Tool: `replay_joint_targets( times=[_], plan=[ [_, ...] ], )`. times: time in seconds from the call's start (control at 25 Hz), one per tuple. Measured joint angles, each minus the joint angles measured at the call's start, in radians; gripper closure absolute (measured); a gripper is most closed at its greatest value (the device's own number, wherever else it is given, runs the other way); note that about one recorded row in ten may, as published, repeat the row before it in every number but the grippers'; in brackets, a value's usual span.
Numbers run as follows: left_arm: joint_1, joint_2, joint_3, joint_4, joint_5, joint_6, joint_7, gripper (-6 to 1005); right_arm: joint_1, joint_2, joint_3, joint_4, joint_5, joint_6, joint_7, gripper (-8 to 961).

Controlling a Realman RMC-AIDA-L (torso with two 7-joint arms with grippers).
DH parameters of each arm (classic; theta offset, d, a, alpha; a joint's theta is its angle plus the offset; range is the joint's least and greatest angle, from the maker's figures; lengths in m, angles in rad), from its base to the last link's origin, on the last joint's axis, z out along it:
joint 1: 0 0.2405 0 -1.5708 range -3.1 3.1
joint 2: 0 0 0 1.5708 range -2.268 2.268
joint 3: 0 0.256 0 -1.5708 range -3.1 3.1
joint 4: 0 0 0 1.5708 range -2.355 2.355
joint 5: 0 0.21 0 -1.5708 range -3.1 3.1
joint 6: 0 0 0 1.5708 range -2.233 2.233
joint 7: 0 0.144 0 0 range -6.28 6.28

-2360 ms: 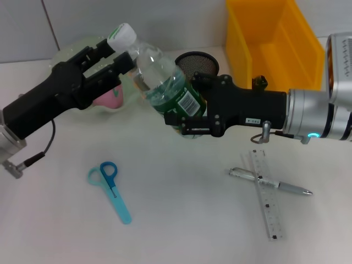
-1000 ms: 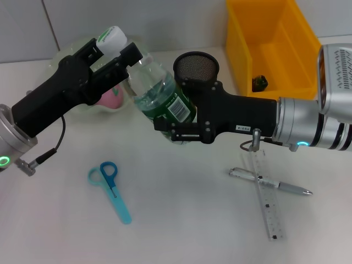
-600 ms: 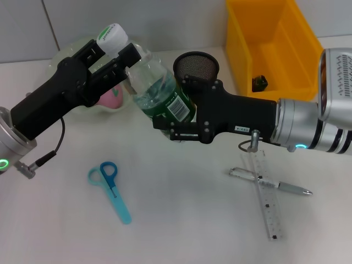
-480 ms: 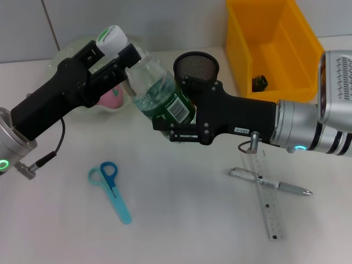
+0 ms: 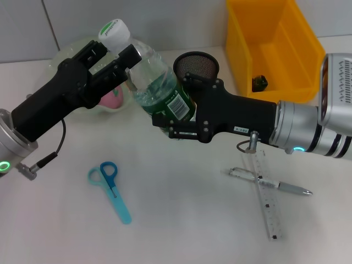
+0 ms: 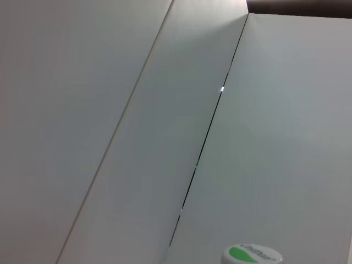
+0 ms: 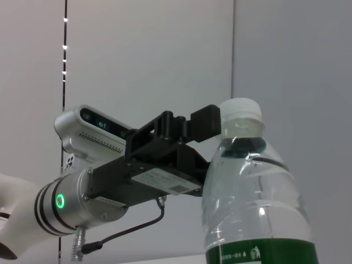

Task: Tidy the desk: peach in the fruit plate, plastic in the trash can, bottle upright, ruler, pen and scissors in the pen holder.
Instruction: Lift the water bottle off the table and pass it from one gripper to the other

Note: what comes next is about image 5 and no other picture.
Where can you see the yellow plastic bin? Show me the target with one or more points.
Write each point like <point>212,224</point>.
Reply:
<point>280,60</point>

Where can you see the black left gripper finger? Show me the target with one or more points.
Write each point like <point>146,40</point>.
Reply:
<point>94,53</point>
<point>121,68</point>

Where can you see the silver clear pen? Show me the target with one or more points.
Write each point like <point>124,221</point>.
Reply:
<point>291,188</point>

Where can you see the blue teal scissors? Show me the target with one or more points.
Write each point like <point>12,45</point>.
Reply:
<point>118,203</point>

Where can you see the green glass fruit plate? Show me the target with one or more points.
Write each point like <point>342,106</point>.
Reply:
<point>66,55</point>

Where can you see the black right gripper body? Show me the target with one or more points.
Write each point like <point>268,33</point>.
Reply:
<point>236,115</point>

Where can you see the clear plastic ruler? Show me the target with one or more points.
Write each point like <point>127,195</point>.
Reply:
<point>270,211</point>

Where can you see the pink peach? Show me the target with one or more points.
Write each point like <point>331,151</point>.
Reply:
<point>112,99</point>

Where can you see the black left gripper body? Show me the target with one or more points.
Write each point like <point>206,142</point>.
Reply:
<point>49,104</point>

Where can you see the green plastic wrapper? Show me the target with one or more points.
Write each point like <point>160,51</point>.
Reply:
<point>259,82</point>

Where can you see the black mesh pen cup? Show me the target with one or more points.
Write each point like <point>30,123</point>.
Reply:
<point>195,63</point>

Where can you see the clear green-label water bottle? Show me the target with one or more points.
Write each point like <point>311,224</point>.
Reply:
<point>154,82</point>

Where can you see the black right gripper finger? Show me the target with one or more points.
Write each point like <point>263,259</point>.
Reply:
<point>184,130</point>
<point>200,81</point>

